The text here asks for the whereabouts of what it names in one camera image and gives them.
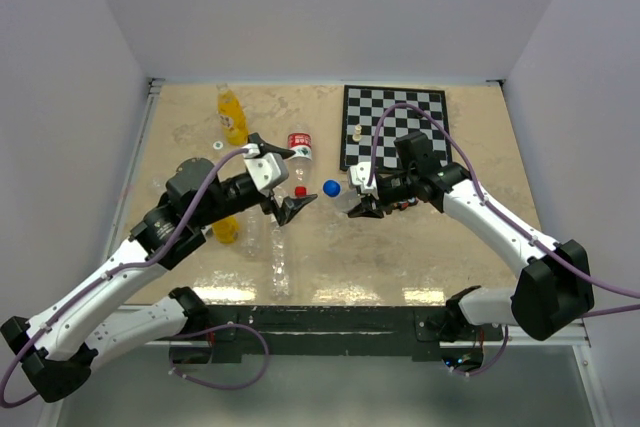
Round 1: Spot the blue cap Pepsi bottle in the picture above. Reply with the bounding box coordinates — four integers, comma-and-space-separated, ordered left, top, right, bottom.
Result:
322, 179, 360, 213

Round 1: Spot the yellow tea bottle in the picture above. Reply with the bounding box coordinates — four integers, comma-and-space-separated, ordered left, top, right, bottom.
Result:
216, 83, 249, 146

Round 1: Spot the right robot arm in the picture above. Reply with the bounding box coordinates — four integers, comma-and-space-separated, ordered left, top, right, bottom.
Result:
348, 132, 594, 341

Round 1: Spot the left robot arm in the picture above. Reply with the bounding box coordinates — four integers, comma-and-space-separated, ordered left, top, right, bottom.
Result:
1, 133, 316, 403

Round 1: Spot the upright clear bottle white cap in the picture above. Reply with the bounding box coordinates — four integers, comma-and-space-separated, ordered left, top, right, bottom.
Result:
241, 210, 262, 258

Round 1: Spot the red label clear bottle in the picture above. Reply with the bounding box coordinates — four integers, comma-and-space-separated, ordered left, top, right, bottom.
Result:
287, 122, 313, 197

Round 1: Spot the long clear crushed bottle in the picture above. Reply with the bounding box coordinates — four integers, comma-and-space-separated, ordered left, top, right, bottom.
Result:
270, 223, 292, 299

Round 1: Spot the cartoon fridge magnet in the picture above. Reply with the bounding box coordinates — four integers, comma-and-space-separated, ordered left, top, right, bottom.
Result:
394, 198, 418, 211

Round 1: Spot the white chess piece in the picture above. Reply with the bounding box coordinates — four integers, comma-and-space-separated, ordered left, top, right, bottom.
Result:
352, 124, 362, 143

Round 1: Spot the black white chessboard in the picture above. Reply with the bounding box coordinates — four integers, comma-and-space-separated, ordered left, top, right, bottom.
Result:
339, 85, 452, 173

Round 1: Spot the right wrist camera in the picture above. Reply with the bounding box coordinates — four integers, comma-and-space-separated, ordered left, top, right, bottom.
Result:
347, 161, 378, 197

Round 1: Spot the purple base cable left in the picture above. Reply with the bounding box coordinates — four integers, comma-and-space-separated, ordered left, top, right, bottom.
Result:
168, 321, 271, 389

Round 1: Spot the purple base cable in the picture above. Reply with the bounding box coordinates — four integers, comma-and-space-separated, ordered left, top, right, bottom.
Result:
447, 324, 510, 378
168, 321, 271, 389

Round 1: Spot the black base frame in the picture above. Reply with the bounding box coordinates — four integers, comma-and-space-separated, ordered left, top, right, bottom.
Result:
168, 287, 503, 363

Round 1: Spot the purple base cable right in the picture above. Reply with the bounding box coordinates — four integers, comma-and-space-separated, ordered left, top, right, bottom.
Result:
447, 324, 510, 378

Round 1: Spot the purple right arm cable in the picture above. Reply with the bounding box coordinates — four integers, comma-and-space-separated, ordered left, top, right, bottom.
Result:
367, 102, 640, 321

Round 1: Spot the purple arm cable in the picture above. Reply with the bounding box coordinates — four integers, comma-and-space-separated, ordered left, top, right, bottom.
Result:
0, 146, 254, 407
367, 102, 640, 321

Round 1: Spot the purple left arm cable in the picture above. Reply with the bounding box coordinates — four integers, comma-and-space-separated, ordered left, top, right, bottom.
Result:
0, 146, 254, 407

